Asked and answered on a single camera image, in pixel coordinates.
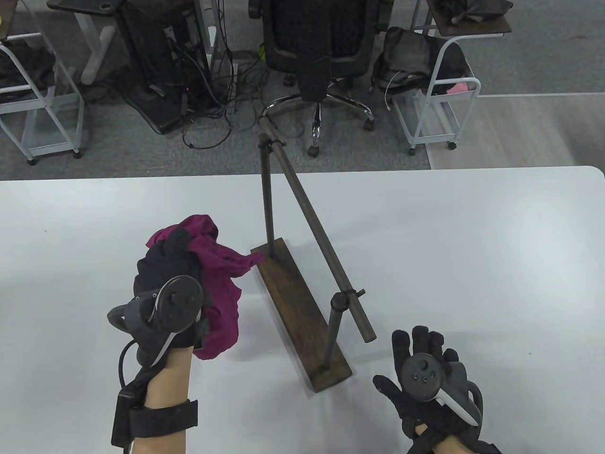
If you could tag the person's left hand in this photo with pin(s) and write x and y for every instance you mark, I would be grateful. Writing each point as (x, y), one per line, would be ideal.
(156, 269)

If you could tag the person's right hand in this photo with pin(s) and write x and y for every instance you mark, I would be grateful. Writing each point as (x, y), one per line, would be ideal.
(401, 343)

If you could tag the magenta shorts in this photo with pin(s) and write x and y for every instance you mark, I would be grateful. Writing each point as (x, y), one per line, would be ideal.
(222, 293)

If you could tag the dark wooden desktop rack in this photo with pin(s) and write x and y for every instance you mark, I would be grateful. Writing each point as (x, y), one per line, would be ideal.
(293, 302)

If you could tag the person's right forearm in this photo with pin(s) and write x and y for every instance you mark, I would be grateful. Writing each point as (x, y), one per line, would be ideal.
(449, 447)

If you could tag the person's left forearm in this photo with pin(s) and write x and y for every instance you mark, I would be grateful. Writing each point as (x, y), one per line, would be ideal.
(170, 378)

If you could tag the white desktop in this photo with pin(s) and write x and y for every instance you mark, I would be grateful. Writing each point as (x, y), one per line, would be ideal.
(472, 260)

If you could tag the black round left hand controller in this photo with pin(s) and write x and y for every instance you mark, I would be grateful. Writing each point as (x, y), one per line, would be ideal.
(179, 302)

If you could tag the black round hand controller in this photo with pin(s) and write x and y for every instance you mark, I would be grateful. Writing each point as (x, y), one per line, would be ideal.
(179, 302)
(423, 378)

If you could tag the black round right hand controller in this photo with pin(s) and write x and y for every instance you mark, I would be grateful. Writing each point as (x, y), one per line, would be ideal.
(423, 378)

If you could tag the black computer tower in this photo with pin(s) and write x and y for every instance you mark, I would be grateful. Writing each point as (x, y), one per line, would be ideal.
(151, 42)

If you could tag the dark clothing pile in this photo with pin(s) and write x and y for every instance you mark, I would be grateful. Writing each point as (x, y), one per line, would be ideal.
(23, 71)

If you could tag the pink cloth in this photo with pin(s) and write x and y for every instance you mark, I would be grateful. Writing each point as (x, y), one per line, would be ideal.
(459, 88)

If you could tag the black top desk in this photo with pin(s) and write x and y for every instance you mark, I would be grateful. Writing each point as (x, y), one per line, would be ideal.
(85, 4)

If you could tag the black backpack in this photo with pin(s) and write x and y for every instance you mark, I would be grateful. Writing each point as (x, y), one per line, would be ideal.
(406, 56)

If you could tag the black office chair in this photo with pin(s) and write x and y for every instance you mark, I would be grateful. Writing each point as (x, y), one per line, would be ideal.
(352, 42)

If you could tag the brown top desk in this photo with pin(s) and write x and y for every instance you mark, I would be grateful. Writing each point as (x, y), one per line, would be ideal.
(472, 27)

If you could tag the black bag on brown desk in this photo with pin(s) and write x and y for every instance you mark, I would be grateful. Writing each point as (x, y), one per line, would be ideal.
(472, 9)

